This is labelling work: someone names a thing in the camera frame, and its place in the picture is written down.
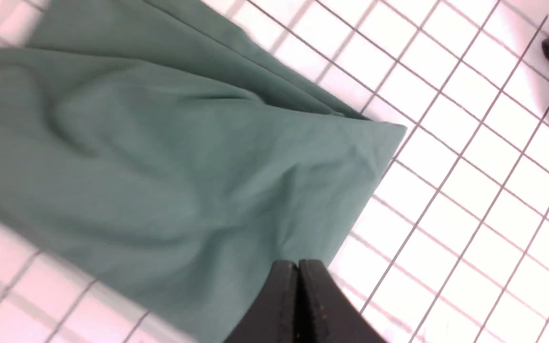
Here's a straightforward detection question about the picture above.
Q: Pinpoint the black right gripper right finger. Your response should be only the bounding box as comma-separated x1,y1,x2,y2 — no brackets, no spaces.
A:
297,259,385,343

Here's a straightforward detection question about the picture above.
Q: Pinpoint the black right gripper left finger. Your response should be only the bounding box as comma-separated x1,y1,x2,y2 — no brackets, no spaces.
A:
226,261,298,343

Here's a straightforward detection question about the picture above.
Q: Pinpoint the green long-sleeve shirt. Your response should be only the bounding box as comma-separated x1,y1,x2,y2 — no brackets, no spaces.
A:
0,0,406,343

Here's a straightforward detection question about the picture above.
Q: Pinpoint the white grid-pattern tablecloth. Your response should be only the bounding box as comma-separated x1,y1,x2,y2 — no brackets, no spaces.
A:
0,0,549,343

